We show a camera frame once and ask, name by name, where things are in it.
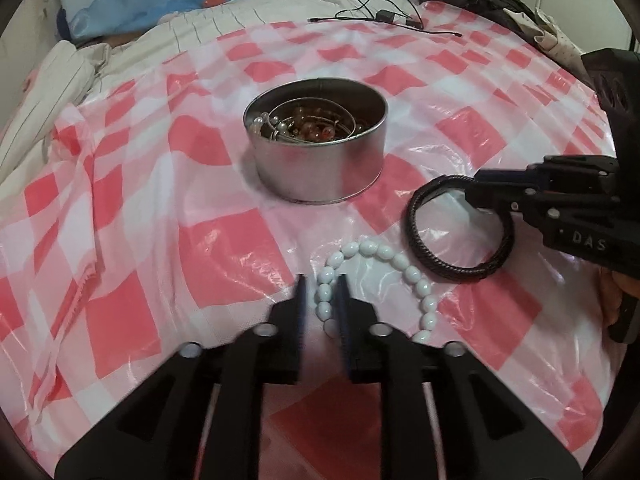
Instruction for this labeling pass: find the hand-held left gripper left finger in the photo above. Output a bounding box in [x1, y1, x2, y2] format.
[54, 274, 308, 480]

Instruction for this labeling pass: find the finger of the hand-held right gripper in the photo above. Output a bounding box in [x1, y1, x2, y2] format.
[472, 155, 620, 193]
[464, 187, 552, 222]

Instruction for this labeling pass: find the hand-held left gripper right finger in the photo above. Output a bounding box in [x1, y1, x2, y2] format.
[334, 274, 584, 480]

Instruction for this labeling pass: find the white bead bracelet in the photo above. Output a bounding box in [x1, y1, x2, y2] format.
[313, 240, 440, 345]

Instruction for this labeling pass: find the black leather bracelet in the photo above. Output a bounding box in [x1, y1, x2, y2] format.
[405, 174, 516, 281]

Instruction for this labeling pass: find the round metal tin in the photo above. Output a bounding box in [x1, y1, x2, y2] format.
[243, 77, 389, 205]

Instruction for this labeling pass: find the person's right hand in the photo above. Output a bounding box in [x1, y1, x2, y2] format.
[599, 266, 624, 327]

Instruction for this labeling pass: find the beige dotted cloth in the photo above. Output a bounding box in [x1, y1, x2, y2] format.
[504, 5, 601, 83]

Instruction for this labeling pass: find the pink checked plastic sheet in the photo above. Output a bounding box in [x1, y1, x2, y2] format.
[0, 2, 626, 480]

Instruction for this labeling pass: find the silver bangle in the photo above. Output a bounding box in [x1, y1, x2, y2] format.
[264, 97, 359, 144]

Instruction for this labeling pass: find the white striped quilt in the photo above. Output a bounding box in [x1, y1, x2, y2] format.
[0, 0, 423, 173]

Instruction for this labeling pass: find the pearl bracelet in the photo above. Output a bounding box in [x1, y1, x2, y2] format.
[247, 111, 290, 137]

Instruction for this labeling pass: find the black cable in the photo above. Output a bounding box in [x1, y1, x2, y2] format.
[308, 0, 464, 39]

